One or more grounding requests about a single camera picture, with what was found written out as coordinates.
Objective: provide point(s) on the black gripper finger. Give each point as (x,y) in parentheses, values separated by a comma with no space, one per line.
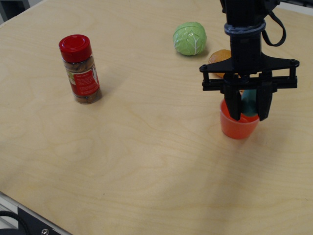
(232,95)
(264,95)

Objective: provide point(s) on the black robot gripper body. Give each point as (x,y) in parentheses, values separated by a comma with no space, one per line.
(248,68)

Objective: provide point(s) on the teal toy cucumber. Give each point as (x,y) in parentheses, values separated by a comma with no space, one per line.
(249,108)

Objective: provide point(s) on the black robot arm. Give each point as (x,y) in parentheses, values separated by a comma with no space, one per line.
(247,17)

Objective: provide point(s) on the orange plastic cup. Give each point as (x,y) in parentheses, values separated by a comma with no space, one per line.
(236,129)

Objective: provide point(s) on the orange toy chicken drumstick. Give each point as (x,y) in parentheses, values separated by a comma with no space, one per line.
(219,56)

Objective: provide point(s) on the green toy cabbage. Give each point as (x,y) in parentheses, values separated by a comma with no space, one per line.
(189,38)

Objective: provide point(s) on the red lid spice jar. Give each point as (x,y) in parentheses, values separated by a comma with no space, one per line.
(78,60)

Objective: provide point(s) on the black metal corner bracket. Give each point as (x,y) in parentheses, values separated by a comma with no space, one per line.
(39,225)

